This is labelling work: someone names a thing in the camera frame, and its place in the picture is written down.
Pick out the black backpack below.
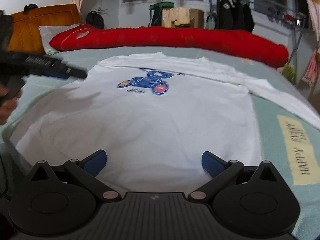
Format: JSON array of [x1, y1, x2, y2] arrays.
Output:
[[86, 11, 105, 29]]

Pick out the metal clothes drying rack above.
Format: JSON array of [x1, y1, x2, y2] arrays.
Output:
[[205, 0, 310, 65]]

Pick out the red quilt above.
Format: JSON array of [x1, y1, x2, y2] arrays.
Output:
[[49, 26, 289, 68]]

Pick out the wooden headboard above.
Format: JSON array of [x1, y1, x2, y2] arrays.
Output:
[[6, 4, 82, 54]]

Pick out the yellow clothes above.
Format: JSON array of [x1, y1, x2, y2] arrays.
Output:
[[162, 7, 190, 28]]

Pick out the cardboard box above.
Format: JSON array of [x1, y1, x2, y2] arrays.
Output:
[[189, 9, 205, 28]]

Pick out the pale green hanging garment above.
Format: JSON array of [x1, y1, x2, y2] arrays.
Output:
[[205, 12, 217, 29]]

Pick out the person's left hand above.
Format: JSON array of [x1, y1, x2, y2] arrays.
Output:
[[0, 85, 23, 125]]

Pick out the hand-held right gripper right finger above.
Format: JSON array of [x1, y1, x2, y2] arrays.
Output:
[[188, 151, 285, 203]]

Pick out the grey plaid pillow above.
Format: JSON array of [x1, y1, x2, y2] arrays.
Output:
[[37, 24, 83, 54]]

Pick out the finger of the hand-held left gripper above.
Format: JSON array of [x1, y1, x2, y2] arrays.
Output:
[[42, 70, 70, 80], [25, 54, 87, 79]]

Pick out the white printed sweatshirt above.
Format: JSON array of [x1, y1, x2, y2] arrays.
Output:
[[15, 51, 319, 190]]

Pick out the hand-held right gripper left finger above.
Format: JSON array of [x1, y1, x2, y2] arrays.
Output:
[[25, 149, 122, 203]]

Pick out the green plastic bag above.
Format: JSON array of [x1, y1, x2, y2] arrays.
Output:
[[281, 64, 297, 84]]

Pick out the plain black hanging jacket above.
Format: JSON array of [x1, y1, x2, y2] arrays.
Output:
[[234, 0, 255, 32]]

